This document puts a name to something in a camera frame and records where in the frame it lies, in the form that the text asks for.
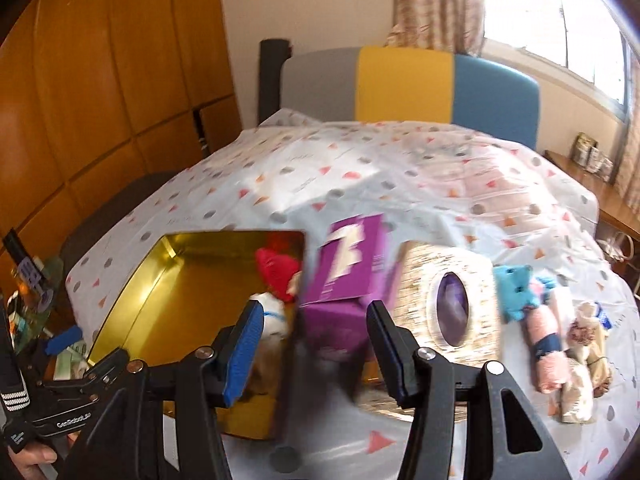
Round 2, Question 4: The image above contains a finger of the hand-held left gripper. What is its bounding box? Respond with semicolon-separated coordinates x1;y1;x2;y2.
46;326;84;357
45;346;132;397

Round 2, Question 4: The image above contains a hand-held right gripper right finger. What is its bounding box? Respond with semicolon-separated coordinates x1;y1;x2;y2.
366;301;573;480

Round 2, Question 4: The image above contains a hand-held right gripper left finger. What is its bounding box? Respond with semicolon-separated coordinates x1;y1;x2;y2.
57;300;281;480

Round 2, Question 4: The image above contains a gold tin box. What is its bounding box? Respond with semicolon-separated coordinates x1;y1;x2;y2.
86;230;308;441

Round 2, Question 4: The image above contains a purple cardboard box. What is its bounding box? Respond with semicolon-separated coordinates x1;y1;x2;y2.
298;214;401;403

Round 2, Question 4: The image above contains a white soft toy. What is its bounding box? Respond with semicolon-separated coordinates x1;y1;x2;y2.
249;291;292;396

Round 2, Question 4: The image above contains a person's left hand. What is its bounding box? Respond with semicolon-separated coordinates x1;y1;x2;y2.
0;432;76;480

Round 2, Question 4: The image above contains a red plush toy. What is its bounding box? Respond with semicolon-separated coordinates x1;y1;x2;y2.
255;247;303;303

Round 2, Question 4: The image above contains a beige tissue box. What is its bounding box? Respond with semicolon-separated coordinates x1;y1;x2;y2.
357;240;506;413

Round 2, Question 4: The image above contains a blue plush toy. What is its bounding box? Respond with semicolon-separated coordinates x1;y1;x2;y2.
492;262;538;323

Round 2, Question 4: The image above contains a pink rolled towel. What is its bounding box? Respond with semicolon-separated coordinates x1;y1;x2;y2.
520;280;571;393

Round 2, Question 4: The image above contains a beige plush doll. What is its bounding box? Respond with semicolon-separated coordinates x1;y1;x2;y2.
565;300;613;391

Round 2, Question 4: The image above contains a patterned bed sheet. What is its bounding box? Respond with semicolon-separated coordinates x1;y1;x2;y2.
62;107;640;480

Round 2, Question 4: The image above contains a white chair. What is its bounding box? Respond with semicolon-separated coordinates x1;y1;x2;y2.
597;232;640;301

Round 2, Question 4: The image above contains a wooden wardrobe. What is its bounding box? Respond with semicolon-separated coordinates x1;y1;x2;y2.
0;0;243;311

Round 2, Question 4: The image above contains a wooden desk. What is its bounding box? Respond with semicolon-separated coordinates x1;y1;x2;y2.
545;149;640;241

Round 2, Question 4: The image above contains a grey yellow blue headboard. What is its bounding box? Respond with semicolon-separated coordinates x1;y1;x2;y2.
280;46;543;151

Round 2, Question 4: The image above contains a stack of small boxes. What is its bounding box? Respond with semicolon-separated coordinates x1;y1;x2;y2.
572;132;613;181

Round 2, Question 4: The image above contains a patterned curtain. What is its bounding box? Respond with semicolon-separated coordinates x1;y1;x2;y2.
387;0;486;56

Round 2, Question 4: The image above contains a window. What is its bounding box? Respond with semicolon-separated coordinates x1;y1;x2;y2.
480;0;640;121

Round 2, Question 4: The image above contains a black post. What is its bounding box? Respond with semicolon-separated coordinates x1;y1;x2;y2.
258;38;291;126

